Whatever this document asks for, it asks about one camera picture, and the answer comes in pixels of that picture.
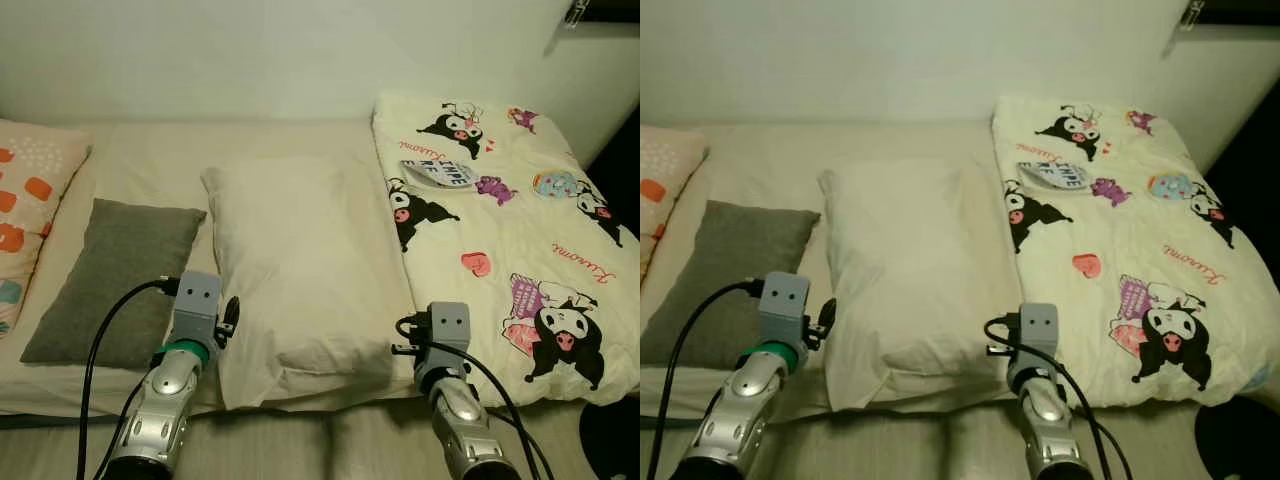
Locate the white pillow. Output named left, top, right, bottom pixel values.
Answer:
left=200, top=155, right=421, bottom=411
left=818, top=160, right=1026, bottom=413

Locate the pink patterned pillow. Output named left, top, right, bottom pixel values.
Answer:
left=0, top=118, right=93, bottom=341
left=640, top=125, right=709, bottom=281

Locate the cream bed sheet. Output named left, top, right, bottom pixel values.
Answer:
left=0, top=120, right=431, bottom=419
left=640, top=122, right=1041, bottom=419

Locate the cream cartoon print quilt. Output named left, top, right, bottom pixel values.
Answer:
left=372, top=90, right=641, bottom=409
left=992, top=93, right=1280, bottom=409

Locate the round black fan base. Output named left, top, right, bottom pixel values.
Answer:
left=578, top=398, right=641, bottom=480
left=1195, top=395, right=1280, bottom=480

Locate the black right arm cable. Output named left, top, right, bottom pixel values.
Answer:
left=985, top=313, right=1136, bottom=480
left=395, top=313, right=556, bottom=480

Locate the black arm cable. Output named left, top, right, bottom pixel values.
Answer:
left=648, top=280, right=766, bottom=480
left=395, top=313, right=556, bottom=480
left=985, top=313, right=1136, bottom=480
left=77, top=278, right=181, bottom=480

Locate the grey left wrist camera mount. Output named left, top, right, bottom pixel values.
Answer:
left=172, top=272, right=223, bottom=351
left=757, top=272, right=811, bottom=351

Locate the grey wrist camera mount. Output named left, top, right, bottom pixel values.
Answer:
left=757, top=272, right=811, bottom=351
left=1018, top=303, right=1059, bottom=376
left=172, top=272, right=223, bottom=351
left=427, top=302, right=471, bottom=376

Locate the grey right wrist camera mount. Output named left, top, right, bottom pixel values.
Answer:
left=1018, top=303, right=1059, bottom=376
left=427, top=302, right=471, bottom=376

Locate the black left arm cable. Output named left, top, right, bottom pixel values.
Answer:
left=648, top=280, right=766, bottom=480
left=77, top=278, right=181, bottom=480

